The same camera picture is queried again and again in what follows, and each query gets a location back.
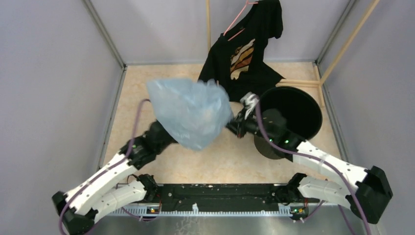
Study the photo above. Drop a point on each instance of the black printed t-shirt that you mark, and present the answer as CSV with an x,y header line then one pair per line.
x,y
236,59

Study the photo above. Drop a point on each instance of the black ribbed trash bin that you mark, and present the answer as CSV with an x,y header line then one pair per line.
x,y
294,108

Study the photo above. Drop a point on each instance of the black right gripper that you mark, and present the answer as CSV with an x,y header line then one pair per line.
x,y
238,126

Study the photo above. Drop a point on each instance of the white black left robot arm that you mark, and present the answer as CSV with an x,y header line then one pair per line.
x,y
82,207

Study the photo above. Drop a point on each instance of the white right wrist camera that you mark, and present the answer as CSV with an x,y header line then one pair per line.
x,y
249,101

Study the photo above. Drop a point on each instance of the light blue plastic trash bag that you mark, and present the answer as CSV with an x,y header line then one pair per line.
x,y
193,113

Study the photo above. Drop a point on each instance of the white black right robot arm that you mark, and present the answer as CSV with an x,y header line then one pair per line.
x,y
366,192

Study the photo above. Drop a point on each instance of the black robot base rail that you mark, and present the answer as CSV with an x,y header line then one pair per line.
x,y
225,197

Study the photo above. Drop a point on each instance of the white toothed cable duct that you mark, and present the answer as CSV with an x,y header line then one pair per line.
x,y
144,211

